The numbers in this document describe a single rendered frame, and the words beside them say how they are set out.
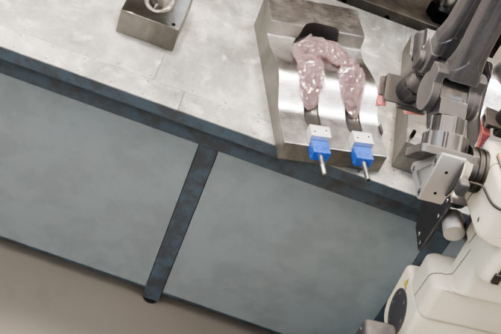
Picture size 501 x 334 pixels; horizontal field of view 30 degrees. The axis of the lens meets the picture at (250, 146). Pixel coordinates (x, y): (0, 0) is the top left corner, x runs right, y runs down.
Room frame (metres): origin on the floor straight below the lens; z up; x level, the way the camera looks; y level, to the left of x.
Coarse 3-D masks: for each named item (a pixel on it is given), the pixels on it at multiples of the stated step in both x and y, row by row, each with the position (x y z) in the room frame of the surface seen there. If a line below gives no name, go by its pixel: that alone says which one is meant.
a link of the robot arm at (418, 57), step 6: (426, 30) 1.72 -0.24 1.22; (432, 30) 1.72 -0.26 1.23; (420, 36) 1.72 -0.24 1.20; (426, 36) 1.70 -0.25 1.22; (432, 36) 1.71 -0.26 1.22; (414, 42) 1.72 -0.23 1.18; (420, 42) 1.70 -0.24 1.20; (414, 48) 1.70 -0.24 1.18; (420, 48) 1.69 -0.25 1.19; (414, 54) 1.63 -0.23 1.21; (420, 54) 1.61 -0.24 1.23; (414, 60) 1.62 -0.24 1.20; (420, 60) 1.60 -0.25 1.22; (414, 66) 1.61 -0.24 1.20; (420, 66) 1.60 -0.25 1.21; (414, 72) 1.62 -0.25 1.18
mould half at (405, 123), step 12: (408, 48) 2.22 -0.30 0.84; (408, 60) 2.15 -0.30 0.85; (408, 72) 2.08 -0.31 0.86; (492, 72) 2.13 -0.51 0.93; (492, 84) 2.09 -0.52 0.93; (492, 96) 2.06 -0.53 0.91; (492, 108) 2.03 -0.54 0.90; (396, 120) 1.95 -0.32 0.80; (408, 120) 1.85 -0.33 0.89; (420, 120) 1.87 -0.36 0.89; (396, 132) 1.89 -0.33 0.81; (408, 132) 1.80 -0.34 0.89; (420, 132) 1.83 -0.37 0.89; (492, 132) 1.95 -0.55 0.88; (396, 144) 1.83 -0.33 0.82; (408, 144) 1.77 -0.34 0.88; (396, 156) 1.78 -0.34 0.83; (408, 168) 1.77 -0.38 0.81
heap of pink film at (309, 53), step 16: (304, 48) 1.95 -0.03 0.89; (320, 48) 1.97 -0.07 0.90; (336, 48) 2.00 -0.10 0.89; (304, 64) 1.86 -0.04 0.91; (320, 64) 1.88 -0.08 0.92; (336, 64) 1.94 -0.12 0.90; (352, 64) 1.93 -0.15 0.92; (304, 80) 1.82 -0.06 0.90; (320, 80) 1.83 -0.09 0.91; (352, 80) 1.88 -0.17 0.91; (304, 96) 1.79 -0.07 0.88; (352, 96) 1.85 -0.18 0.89; (352, 112) 1.82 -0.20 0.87
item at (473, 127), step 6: (486, 66) 2.14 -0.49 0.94; (492, 66) 2.13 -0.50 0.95; (486, 72) 2.13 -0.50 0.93; (486, 90) 2.06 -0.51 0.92; (480, 108) 2.02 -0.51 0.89; (426, 114) 1.91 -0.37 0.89; (480, 114) 2.00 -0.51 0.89; (426, 120) 1.88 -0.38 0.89; (474, 120) 1.98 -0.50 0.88; (480, 120) 1.98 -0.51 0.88; (426, 126) 1.86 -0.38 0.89; (468, 126) 1.94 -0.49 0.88; (474, 126) 1.95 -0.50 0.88; (468, 132) 1.91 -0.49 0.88; (474, 132) 1.93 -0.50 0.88; (468, 138) 1.89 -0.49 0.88; (474, 138) 1.90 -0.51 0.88; (474, 144) 1.88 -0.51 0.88
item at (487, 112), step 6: (486, 108) 1.82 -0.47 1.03; (486, 114) 1.80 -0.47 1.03; (492, 114) 1.81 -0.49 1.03; (498, 114) 1.80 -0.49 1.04; (486, 120) 1.78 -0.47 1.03; (492, 120) 1.79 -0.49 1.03; (498, 120) 1.79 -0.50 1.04; (486, 126) 1.77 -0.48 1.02; (492, 126) 1.77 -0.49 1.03; (498, 126) 1.78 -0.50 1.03
